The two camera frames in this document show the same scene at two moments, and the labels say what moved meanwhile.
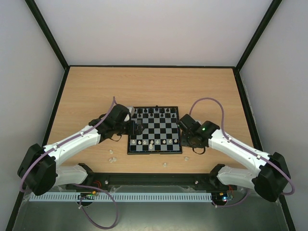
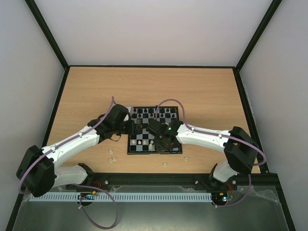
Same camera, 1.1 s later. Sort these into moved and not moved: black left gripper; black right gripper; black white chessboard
Moved: black right gripper
Not moved: black white chessboard; black left gripper
